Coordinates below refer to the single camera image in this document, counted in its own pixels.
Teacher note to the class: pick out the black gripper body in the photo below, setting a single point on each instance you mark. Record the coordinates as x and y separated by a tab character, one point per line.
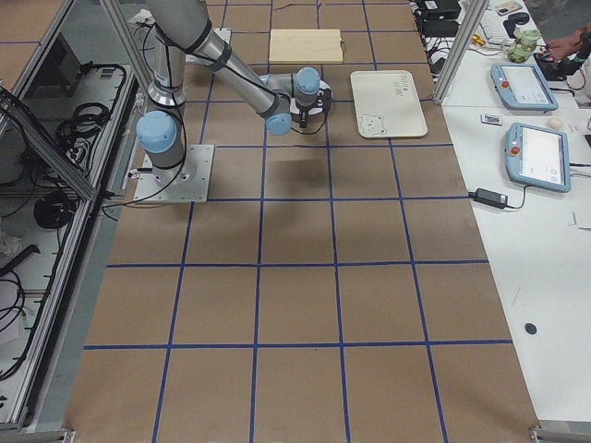
304	114

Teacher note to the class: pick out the white round plate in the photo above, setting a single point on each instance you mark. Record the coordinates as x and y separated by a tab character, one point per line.
324	92

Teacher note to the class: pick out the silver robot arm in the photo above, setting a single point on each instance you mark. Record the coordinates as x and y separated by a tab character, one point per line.
272	105

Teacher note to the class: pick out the cream tray with bear print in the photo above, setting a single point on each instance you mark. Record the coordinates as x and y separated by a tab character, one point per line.
387	104

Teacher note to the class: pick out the person hand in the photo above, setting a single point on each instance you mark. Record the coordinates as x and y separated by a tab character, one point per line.
563	47

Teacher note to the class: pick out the bamboo cutting board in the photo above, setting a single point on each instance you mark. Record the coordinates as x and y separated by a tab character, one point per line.
306	46

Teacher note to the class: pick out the gold metal cylinder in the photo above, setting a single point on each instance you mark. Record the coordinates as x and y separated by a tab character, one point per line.
478	40

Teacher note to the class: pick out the small printed card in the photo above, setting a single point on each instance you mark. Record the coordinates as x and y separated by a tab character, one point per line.
493	120

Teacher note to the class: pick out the white keyboard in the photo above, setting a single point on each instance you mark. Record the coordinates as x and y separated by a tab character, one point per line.
492	28

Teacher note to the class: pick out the blue teach pendant far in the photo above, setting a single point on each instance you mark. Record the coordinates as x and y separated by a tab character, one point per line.
522	88

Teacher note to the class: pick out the blue teach pendant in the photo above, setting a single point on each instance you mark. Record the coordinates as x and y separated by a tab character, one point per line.
522	88
538	157

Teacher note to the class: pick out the black power adapter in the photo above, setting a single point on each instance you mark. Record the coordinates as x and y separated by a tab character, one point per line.
489	198

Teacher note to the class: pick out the blue teach pendant near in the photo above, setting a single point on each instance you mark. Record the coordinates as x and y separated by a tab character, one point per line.
538	157

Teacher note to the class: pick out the small beige ball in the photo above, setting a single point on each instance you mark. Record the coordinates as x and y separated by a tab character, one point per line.
555	123

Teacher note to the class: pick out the black round cap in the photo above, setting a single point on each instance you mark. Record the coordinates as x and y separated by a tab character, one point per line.
531	328

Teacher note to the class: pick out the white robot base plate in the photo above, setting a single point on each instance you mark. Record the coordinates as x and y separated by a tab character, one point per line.
223	33
189	184

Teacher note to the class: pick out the aluminium frame post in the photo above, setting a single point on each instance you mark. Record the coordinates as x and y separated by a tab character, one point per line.
472	16

